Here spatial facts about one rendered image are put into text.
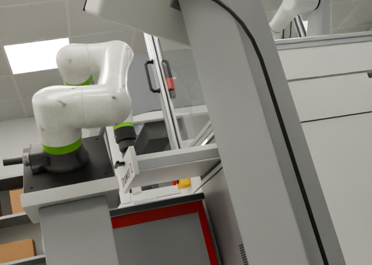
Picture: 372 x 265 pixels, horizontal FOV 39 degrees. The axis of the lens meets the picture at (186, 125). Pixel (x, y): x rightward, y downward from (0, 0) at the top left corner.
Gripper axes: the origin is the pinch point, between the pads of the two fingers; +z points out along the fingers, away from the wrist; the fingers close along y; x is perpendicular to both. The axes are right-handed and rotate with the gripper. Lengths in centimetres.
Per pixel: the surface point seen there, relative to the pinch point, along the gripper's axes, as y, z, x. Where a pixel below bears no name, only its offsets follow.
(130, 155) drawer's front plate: -35.9, -2.9, 17.4
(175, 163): -38.5, 2.4, 1.4
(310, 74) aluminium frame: -89, -9, -25
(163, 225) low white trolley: -14.3, 20.5, -1.0
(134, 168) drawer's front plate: -36.0, 2.2, 17.2
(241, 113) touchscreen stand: -124, 18, 37
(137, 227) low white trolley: -11.7, 19.3, 9.0
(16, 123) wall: 395, -188, -60
